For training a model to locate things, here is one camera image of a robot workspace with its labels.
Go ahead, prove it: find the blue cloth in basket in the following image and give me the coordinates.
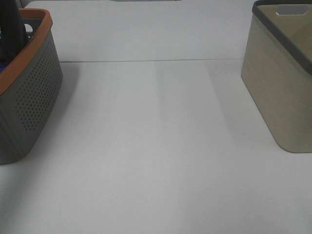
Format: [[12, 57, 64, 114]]
[[0, 63, 7, 73]]

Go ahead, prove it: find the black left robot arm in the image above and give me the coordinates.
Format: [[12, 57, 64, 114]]
[[0, 0, 28, 63]]

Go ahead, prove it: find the beige basket grey rim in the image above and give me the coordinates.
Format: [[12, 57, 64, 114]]
[[241, 0, 312, 153]]

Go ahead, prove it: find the grey perforated basket orange rim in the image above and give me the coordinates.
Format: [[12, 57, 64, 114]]
[[0, 8, 63, 164]]

